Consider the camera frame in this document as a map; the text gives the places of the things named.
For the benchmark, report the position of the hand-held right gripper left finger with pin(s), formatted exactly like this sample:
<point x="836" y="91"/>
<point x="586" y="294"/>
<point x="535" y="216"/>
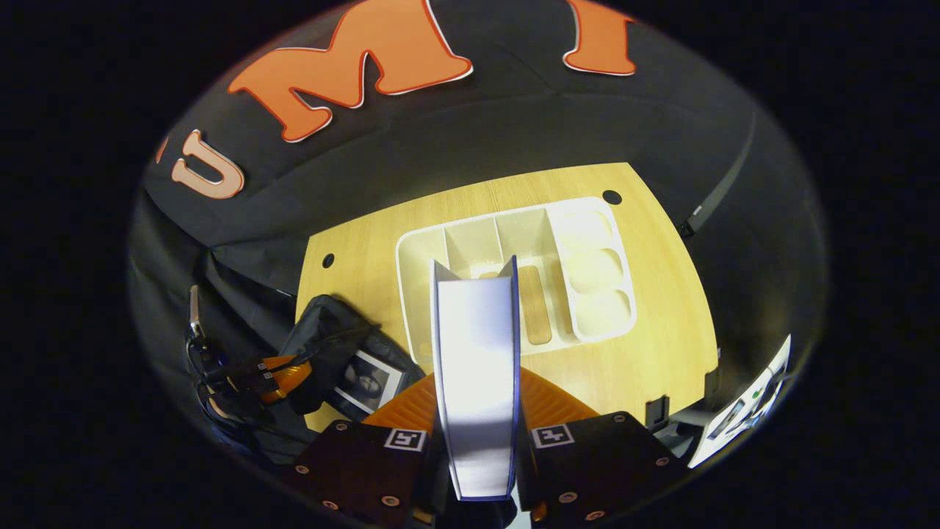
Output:
<point x="352" y="470"/>

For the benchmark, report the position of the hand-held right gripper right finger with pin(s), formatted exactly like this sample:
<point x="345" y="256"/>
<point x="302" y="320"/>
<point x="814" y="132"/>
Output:
<point x="602" y="463"/>

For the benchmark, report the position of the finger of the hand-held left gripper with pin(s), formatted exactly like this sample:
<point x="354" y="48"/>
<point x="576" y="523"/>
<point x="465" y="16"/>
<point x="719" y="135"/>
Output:
<point x="275" y="362"/>
<point x="290" y="378"/>

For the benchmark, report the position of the black schoolbag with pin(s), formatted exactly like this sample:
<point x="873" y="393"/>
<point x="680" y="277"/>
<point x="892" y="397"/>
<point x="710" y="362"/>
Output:
<point x="323" y="330"/>

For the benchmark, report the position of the blue cover book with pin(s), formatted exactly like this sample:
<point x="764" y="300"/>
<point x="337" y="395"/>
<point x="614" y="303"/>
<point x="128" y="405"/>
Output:
<point x="477" y="367"/>

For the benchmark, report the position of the white plastic bookshelf organizer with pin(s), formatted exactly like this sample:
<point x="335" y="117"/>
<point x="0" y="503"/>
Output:
<point x="559" y="294"/>

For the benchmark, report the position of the black backdrop cloth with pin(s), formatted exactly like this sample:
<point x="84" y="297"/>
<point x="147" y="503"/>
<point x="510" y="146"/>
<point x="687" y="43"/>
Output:
<point x="514" y="125"/>

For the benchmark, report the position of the grey backdrop frame pole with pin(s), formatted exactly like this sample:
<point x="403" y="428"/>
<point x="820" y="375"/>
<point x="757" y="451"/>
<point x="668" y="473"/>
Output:
<point x="716" y="195"/>

